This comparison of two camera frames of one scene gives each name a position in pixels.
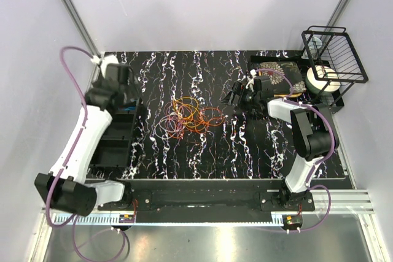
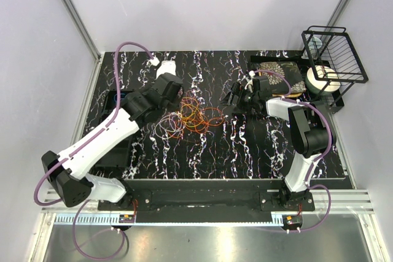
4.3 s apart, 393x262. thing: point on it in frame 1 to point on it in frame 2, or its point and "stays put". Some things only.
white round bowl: (322, 79) stays put
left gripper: (134, 91) to (177, 101)
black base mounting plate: (209, 205) stays put
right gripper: (240, 90) stays put
